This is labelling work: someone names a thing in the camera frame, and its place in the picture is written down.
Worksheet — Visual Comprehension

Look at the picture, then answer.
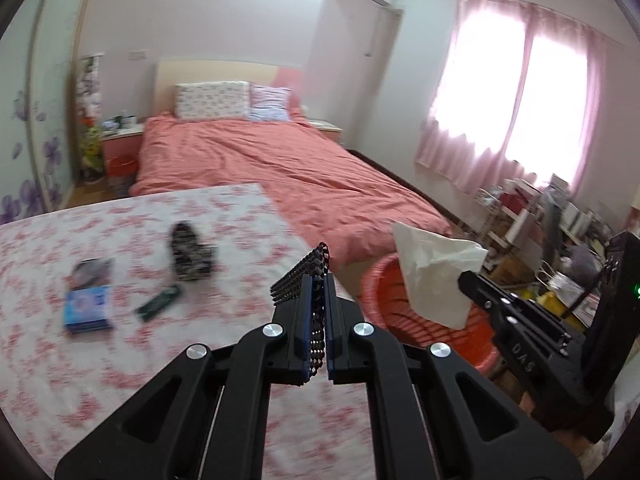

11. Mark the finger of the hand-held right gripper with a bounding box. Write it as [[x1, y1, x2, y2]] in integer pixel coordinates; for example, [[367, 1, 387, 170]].
[[458, 270, 572, 357]]

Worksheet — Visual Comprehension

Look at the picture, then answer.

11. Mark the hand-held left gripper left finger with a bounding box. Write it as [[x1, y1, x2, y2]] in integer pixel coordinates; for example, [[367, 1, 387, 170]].
[[54, 275, 316, 480]]

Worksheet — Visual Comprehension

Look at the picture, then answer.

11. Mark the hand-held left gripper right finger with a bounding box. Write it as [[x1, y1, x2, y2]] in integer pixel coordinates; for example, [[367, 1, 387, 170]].
[[322, 274, 586, 480]]

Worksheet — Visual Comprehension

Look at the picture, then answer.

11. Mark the black floral cloth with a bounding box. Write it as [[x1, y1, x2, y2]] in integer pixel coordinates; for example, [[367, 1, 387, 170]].
[[270, 241, 332, 387], [169, 221, 218, 283]]

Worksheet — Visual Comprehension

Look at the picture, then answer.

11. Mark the orange plastic laundry basket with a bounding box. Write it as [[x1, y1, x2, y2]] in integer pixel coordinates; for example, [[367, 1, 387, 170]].
[[359, 252, 501, 373]]

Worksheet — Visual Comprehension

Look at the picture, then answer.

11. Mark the white paper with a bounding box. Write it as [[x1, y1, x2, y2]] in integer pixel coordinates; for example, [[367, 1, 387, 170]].
[[391, 221, 490, 331]]

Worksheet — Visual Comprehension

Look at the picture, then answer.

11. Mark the bed with coral duvet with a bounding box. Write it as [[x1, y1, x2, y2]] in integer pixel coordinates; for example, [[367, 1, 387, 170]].
[[129, 112, 453, 268]]

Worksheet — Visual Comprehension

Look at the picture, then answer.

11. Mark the dark green wrapper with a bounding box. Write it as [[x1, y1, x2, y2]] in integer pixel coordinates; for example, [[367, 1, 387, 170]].
[[135, 284, 183, 322]]

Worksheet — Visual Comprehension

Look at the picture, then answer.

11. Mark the striped pink pillow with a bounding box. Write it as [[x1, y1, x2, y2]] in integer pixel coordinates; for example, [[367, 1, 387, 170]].
[[249, 85, 293, 122]]

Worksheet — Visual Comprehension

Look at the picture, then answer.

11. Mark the pink curtain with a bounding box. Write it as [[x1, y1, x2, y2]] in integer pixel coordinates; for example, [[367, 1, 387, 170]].
[[415, 0, 628, 206]]

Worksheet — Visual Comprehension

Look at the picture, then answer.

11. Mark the blue snack packet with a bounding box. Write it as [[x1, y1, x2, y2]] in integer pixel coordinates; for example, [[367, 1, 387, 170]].
[[63, 284, 115, 334]]

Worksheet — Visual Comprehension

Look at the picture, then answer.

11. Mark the dark shiny wrapper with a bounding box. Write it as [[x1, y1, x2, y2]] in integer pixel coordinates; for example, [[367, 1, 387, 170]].
[[70, 257, 117, 291]]

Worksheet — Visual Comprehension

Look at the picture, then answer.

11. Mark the red waste bin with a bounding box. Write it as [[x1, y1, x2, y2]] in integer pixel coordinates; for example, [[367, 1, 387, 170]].
[[106, 155, 139, 196]]

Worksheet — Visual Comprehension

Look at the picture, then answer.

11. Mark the floral pillow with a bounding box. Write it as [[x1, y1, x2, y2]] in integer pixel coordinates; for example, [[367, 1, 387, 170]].
[[175, 81, 251, 121]]

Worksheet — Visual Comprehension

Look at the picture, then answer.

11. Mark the pink nightstand with mugs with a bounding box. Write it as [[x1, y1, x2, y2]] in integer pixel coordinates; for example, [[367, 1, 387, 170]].
[[100, 122, 147, 171]]

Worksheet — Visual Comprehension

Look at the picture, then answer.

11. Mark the cream pink headboard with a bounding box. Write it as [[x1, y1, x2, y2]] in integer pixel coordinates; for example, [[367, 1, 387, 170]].
[[154, 60, 306, 119]]

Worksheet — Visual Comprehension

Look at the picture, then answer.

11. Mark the yellow plush toy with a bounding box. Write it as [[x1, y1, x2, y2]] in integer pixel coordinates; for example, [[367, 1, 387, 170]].
[[82, 127, 104, 169]]

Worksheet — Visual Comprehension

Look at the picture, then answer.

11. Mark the hanging plush toy organizer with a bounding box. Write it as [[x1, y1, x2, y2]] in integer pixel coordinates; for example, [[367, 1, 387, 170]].
[[75, 54, 105, 181]]

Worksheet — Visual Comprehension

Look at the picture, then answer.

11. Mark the wardrobe with purple flower doors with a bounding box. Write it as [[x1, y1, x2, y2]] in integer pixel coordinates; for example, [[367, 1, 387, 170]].
[[0, 0, 96, 226]]

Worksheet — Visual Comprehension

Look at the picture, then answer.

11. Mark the white wire rack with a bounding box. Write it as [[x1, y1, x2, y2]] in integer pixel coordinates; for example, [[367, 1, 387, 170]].
[[472, 177, 548, 263]]

